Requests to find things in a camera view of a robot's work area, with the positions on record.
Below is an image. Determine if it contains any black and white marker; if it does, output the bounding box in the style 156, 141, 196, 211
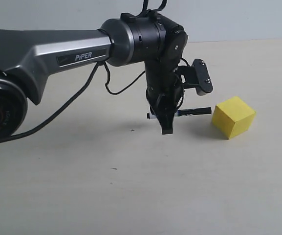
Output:
147, 107, 212, 119

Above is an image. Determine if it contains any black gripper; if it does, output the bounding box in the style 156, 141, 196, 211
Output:
146, 85, 184, 135

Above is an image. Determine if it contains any yellow cube block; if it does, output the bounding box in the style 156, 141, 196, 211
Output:
212, 96, 256, 140

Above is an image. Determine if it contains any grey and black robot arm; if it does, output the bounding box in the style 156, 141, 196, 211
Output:
0, 11, 188, 143

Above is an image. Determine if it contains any black cable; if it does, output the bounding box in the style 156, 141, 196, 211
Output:
0, 62, 146, 149

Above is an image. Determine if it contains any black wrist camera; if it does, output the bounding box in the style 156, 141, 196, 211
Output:
178, 58, 213, 96

